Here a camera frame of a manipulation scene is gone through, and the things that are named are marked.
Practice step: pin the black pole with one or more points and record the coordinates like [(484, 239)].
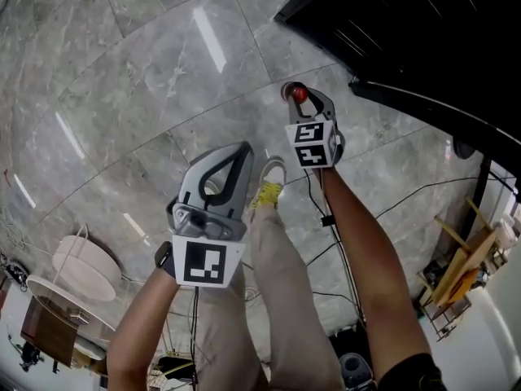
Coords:
[(480, 194)]

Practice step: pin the dark wooden box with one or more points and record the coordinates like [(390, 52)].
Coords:
[(49, 332)]

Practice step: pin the black shirt sleeve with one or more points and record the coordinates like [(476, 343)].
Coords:
[(411, 375)]

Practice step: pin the person's left forearm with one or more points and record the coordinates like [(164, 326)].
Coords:
[(138, 332)]

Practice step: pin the red-capped soda bottle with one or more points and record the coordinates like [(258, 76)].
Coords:
[(299, 93)]

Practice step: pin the grey marble floor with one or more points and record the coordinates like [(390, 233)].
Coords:
[(122, 96)]

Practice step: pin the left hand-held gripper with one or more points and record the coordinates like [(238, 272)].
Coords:
[(205, 259)]

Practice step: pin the person's beige trousers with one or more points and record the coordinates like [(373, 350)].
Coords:
[(281, 300)]

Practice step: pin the round glass side table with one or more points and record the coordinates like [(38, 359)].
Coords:
[(69, 304)]

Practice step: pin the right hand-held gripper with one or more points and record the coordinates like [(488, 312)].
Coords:
[(315, 145)]

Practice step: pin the white round stool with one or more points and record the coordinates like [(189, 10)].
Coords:
[(87, 267)]

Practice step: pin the person's right forearm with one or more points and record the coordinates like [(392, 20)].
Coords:
[(366, 251)]

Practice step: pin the black fridge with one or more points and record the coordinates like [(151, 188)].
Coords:
[(407, 27)]

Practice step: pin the wooden rack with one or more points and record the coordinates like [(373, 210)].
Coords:
[(460, 267)]

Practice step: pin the white shoe with yellow laces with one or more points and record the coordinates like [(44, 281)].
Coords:
[(270, 183)]

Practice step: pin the black wrist watch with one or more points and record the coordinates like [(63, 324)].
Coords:
[(163, 256)]

